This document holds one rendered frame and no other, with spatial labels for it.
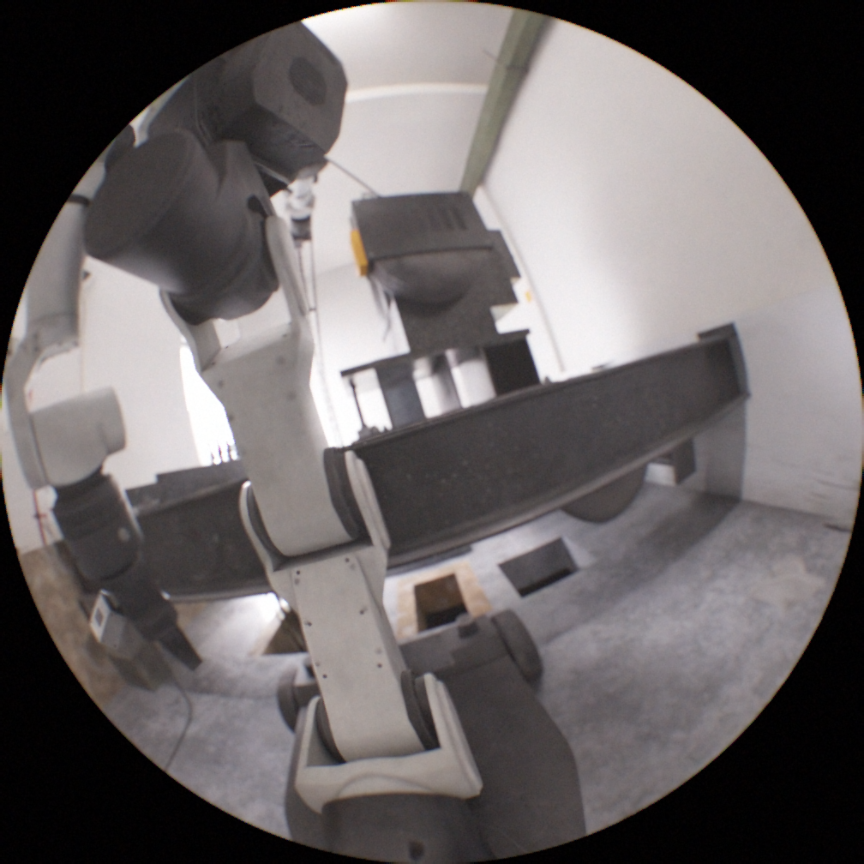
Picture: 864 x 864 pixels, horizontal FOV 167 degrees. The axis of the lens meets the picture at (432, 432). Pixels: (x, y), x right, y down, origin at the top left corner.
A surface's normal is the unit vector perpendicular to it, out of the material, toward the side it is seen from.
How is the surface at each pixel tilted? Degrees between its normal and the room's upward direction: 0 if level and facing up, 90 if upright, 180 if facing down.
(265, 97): 111
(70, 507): 65
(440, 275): 90
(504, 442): 90
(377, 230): 90
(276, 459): 103
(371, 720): 39
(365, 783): 4
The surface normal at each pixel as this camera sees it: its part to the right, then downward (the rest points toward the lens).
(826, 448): -0.95, 0.29
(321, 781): -0.29, -0.95
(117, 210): 0.23, 0.18
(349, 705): -0.11, -0.76
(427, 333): 0.22, -0.04
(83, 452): 0.96, 0.02
